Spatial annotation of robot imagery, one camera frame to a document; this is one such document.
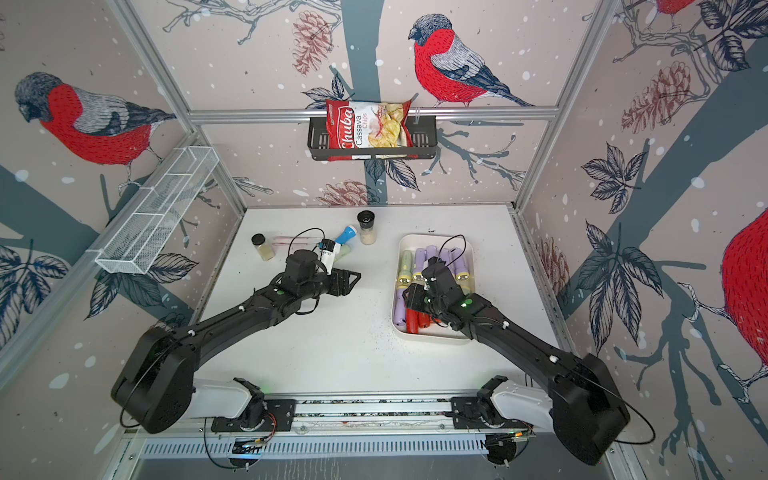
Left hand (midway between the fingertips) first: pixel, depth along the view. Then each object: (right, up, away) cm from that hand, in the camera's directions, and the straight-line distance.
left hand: (357, 269), depth 84 cm
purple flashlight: (+29, +2, +19) cm, 35 cm away
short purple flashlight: (+24, +4, +20) cm, 31 cm away
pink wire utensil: (-28, +8, +24) cm, 37 cm away
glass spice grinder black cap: (+1, +15, +18) cm, 23 cm away
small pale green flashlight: (+14, -4, +13) cm, 20 cm away
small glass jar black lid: (-34, +4, +18) cm, 39 cm away
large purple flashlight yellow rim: (+13, -12, +4) cm, 18 cm away
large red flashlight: (+16, -16, +2) cm, 22 cm away
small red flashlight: (+20, -15, +3) cm, 25 cm away
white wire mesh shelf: (-54, +10, -11) cm, 56 cm away
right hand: (+14, -7, -1) cm, 16 cm away
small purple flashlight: (+19, -1, +16) cm, 25 cm away
